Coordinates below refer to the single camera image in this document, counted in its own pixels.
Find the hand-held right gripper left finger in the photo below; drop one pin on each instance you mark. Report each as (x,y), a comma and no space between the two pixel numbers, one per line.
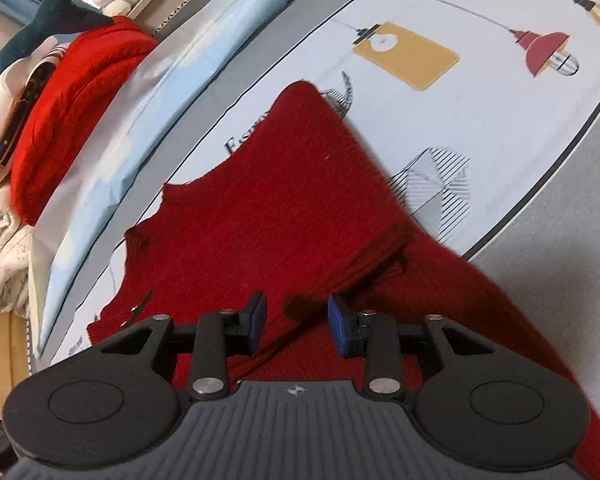
(257,322)

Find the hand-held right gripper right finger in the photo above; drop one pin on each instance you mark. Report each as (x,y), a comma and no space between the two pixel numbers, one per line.
(340,325)

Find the dark red knitted sweater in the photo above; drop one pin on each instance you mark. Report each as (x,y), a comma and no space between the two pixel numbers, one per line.
(290,200)

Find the light blue sheet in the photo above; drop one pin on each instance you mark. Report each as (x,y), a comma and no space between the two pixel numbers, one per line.
(145,125)

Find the bright red knitted blanket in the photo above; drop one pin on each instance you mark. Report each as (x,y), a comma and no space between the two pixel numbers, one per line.
(70,95)

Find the stack of cream folded blankets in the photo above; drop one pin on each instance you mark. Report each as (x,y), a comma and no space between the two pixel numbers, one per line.
(7,142)

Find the white folded quilt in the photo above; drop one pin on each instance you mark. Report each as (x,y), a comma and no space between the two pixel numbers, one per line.
(0,105)

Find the dark blue shark plush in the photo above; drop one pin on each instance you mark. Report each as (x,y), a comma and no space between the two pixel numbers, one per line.
(55,10)

